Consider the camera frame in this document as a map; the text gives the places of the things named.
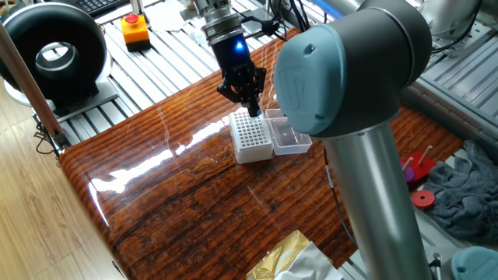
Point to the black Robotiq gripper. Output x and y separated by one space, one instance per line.
233 54

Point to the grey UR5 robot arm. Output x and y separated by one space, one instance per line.
369 175

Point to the white pipette tip box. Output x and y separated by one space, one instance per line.
253 136

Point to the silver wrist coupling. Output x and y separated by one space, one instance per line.
219 21

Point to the crumpled white cloth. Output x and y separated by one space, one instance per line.
198 33

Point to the white paper sheet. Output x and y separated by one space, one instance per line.
167 15

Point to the orange emergency stop button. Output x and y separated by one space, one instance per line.
134 33

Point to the black keyboard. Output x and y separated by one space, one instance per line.
97 5

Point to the gold tissue pack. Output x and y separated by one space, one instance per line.
280 256

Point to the silver mounting plate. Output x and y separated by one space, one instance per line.
447 15

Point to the grey cloth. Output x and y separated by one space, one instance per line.
467 194

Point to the silver metal post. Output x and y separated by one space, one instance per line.
137 8

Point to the brown frame bar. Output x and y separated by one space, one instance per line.
23 74

